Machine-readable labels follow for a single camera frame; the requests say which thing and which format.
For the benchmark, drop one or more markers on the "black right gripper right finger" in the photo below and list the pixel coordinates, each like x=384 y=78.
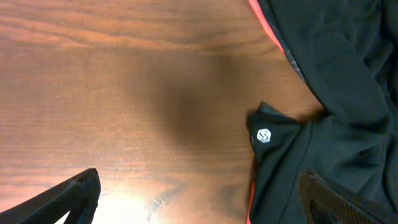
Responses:
x=326 y=202

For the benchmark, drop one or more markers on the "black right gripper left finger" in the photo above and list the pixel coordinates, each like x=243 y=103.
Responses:
x=77 y=198

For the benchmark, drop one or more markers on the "black polo shirt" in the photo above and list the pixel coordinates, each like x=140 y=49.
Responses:
x=347 y=52

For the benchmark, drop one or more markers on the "red and black patterned garment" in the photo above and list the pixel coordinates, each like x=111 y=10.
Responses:
x=266 y=17

